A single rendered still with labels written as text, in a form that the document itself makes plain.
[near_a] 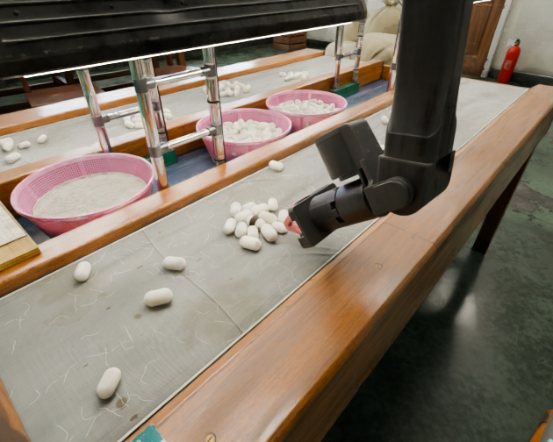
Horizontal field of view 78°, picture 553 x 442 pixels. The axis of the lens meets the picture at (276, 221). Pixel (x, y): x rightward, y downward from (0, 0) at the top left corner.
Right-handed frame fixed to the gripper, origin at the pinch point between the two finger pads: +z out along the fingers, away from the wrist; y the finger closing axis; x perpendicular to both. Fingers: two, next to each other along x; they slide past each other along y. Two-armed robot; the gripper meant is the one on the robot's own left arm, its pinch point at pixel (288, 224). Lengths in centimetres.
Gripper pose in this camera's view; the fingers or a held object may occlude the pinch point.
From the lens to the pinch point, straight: 59.5
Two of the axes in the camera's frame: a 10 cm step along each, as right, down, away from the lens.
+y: -6.9, 4.3, -5.8
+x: 4.7, 8.8, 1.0
